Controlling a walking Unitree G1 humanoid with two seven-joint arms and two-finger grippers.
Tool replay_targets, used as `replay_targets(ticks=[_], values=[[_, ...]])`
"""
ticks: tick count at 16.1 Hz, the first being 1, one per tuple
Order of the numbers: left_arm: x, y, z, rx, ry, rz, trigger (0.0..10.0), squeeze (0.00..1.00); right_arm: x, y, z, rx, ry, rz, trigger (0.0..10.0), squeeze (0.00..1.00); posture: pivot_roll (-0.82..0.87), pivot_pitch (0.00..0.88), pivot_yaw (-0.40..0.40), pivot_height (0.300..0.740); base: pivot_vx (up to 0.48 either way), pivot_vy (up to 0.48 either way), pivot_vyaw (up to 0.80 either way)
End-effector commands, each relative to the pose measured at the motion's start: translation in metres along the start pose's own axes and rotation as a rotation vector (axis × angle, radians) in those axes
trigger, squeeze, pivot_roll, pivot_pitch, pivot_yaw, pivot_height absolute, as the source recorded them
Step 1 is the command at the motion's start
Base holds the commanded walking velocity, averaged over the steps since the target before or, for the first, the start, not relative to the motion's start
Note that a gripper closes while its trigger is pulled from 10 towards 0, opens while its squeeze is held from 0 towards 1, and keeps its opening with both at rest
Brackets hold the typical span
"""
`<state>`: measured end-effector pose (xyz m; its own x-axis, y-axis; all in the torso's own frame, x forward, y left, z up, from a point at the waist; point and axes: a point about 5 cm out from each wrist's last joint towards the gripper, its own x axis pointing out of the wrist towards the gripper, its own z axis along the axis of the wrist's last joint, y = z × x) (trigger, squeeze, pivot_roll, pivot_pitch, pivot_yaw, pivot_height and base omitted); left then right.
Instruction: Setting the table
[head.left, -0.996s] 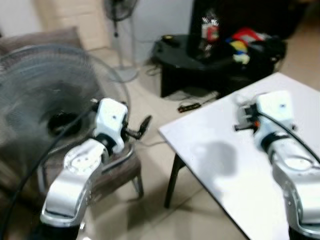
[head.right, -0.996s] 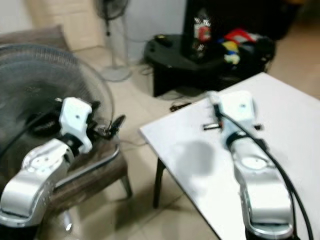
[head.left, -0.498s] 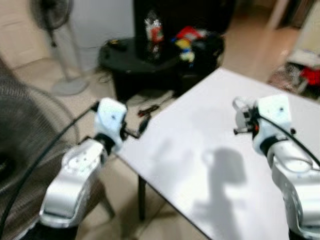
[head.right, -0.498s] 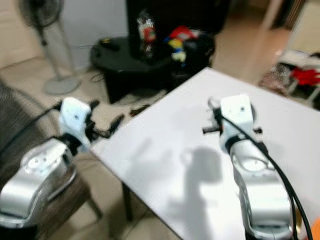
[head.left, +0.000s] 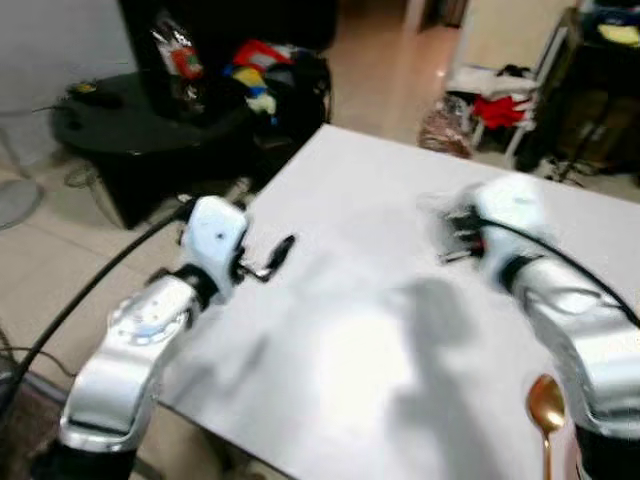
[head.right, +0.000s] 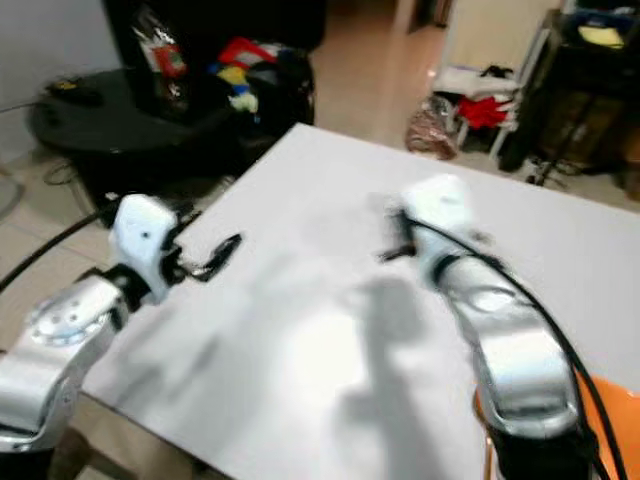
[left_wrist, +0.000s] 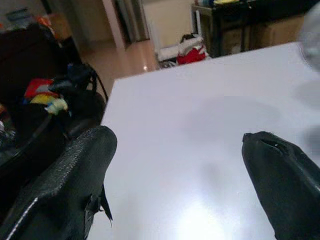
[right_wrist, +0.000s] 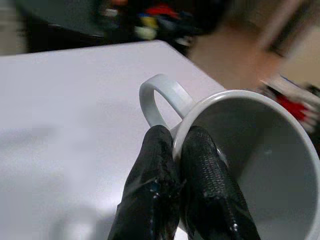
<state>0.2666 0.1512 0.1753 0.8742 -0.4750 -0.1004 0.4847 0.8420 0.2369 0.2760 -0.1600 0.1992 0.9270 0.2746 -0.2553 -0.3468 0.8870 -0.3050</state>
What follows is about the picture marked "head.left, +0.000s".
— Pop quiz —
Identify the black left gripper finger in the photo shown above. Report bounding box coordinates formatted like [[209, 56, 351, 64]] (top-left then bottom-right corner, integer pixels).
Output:
[[255, 235, 298, 282]]

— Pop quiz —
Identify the brown patterned bag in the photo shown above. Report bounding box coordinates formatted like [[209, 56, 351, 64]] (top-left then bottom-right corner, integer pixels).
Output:
[[418, 95, 476, 161]]

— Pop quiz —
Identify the red cloth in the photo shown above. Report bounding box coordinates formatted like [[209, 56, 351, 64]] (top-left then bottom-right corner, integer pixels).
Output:
[[470, 92, 539, 131]]

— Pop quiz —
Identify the white chair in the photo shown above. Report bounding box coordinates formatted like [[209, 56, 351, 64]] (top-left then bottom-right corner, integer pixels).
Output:
[[445, 18, 573, 171]]

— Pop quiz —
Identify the black round side table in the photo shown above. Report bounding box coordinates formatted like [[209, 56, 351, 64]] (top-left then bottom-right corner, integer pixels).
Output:
[[50, 62, 333, 229]]

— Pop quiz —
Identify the gold metal spoon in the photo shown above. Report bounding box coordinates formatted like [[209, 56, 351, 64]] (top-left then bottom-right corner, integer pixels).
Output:
[[526, 375, 567, 480]]

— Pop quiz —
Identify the red yellow blue toy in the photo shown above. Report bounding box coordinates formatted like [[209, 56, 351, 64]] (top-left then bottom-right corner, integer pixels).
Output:
[[222, 40, 296, 117]]

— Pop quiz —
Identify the dark storage shelf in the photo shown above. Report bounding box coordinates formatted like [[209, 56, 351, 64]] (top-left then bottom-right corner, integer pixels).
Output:
[[520, 5, 640, 176]]

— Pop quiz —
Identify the clear snack bag red label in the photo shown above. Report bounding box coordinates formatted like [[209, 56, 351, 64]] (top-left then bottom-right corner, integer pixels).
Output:
[[150, 10, 209, 113]]

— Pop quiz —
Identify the small black yellow gadget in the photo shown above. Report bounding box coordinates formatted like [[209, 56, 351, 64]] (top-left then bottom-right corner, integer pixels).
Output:
[[66, 80, 123, 109]]

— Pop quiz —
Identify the yellow item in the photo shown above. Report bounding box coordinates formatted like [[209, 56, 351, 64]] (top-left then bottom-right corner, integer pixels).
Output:
[[597, 24, 640, 49]]

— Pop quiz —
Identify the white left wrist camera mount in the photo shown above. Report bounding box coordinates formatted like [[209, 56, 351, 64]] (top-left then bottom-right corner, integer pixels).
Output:
[[180, 196, 249, 299]]

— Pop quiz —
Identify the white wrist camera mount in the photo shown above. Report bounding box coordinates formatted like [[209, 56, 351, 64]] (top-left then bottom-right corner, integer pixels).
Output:
[[470, 175, 551, 286], [180, 196, 249, 299]]

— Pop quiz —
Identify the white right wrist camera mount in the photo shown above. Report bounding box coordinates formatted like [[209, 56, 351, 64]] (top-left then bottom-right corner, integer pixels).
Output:
[[470, 175, 551, 286]]

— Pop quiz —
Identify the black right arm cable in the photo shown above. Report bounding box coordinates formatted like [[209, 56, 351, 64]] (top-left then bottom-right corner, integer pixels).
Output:
[[478, 218, 640, 326]]

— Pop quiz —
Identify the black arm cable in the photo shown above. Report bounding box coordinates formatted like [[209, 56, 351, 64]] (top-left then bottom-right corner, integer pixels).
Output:
[[478, 218, 640, 326], [0, 205, 196, 401]]

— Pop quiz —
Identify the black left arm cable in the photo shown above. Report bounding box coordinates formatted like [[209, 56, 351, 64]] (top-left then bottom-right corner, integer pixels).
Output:
[[0, 205, 196, 401]]

